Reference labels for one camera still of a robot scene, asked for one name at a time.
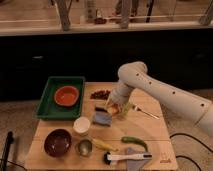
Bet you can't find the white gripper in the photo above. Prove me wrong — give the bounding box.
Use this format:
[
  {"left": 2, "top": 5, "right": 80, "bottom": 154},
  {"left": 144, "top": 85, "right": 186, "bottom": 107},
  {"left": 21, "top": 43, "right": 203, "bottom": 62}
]
[{"left": 106, "top": 89, "right": 129, "bottom": 107}]

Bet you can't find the red yellow apple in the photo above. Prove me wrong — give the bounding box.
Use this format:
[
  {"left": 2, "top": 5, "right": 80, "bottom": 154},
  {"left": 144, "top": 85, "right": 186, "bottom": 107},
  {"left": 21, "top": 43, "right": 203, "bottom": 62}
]
[{"left": 107, "top": 104, "right": 120, "bottom": 115}]

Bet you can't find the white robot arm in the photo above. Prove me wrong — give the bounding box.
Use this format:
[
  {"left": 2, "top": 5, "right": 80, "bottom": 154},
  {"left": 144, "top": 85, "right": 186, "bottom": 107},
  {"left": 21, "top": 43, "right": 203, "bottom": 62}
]
[{"left": 107, "top": 61, "right": 213, "bottom": 138}]

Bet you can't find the green plastic cup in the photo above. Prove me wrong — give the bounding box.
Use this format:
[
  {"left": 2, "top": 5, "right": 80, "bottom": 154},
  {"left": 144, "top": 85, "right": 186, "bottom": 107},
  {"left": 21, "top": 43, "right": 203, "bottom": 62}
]
[{"left": 121, "top": 102, "right": 133, "bottom": 116}]

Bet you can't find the white paper cup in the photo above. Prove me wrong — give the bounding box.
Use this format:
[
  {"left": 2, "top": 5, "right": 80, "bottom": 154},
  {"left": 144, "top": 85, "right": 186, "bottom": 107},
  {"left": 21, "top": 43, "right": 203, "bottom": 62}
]
[{"left": 73, "top": 117, "right": 91, "bottom": 136}]

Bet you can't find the small metal cup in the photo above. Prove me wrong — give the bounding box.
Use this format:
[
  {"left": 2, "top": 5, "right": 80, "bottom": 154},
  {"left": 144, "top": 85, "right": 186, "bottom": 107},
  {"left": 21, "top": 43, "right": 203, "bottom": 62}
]
[{"left": 77, "top": 139, "right": 93, "bottom": 156}]

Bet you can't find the bunch of dark grapes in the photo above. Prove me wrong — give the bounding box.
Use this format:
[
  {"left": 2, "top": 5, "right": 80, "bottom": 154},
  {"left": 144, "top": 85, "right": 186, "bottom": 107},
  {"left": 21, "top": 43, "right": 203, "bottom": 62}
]
[{"left": 90, "top": 90, "right": 110, "bottom": 100}]

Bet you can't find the silver fork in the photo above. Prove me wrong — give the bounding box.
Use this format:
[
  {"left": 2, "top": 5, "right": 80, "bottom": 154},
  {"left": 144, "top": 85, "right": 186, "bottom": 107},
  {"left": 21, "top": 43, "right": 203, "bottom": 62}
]
[{"left": 132, "top": 105, "right": 159, "bottom": 119}]

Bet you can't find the black white eraser block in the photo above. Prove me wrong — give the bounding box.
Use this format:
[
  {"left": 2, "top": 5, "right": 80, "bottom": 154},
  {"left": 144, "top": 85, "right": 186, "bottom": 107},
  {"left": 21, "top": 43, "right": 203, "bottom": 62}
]
[{"left": 95, "top": 105, "right": 107, "bottom": 112}]

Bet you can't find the blue sponge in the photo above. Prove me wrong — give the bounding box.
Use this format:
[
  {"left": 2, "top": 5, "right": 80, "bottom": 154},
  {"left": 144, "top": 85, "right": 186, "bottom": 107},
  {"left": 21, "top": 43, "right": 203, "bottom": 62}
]
[{"left": 92, "top": 112, "right": 112, "bottom": 126}]

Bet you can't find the green chili pepper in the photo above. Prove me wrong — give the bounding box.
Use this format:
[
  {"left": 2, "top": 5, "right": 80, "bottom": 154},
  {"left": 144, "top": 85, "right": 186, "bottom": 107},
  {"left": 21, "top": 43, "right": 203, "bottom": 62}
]
[{"left": 121, "top": 136, "right": 148, "bottom": 152}]

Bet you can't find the yellow banana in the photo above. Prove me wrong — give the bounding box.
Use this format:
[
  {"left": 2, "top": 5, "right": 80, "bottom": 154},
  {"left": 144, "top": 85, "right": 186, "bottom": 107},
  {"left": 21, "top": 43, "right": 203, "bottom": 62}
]
[{"left": 92, "top": 138, "right": 117, "bottom": 151}]

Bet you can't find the orange bowl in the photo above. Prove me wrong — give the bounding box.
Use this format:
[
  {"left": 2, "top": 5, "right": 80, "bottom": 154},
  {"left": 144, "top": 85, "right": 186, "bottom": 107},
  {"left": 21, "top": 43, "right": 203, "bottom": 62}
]
[{"left": 54, "top": 86, "right": 79, "bottom": 107}]

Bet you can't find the grey cloth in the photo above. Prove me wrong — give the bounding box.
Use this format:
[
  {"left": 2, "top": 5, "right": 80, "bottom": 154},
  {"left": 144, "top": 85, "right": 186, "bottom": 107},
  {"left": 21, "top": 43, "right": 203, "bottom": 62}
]
[{"left": 125, "top": 147, "right": 152, "bottom": 171}]

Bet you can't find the green plastic tray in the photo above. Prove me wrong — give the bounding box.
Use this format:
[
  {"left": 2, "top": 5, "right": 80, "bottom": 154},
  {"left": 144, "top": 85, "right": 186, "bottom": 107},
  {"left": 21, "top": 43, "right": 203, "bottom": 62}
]
[{"left": 36, "top": 76, "right": 85, "bottom": 120}]

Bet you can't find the dark maroon bowl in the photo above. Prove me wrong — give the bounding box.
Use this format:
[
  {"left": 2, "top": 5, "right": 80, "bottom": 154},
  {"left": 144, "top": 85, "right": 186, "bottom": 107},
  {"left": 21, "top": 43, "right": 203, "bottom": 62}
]
[{"left": 44, "top": 129, "right": 72, "bottom": 158}]

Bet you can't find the black stand pole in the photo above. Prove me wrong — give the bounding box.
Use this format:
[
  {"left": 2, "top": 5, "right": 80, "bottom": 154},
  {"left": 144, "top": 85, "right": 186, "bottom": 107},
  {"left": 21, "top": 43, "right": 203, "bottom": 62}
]
[{"left": 0, "top": 131, "right": 14, "bottom": 171}]

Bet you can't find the white handled brush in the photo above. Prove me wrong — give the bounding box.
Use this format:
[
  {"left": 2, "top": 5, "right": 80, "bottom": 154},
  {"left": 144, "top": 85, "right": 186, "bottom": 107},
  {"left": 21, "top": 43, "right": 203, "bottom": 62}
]
[{"left": 103, "top": 152, "right": 152, "bottom": 164}]

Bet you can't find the black cable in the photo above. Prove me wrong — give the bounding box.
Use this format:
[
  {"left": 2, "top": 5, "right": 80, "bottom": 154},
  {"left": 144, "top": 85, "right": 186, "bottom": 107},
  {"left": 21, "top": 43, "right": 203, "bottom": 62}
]
[{"left": 169, "top": 132, "right": 213, "bottom": 171}]

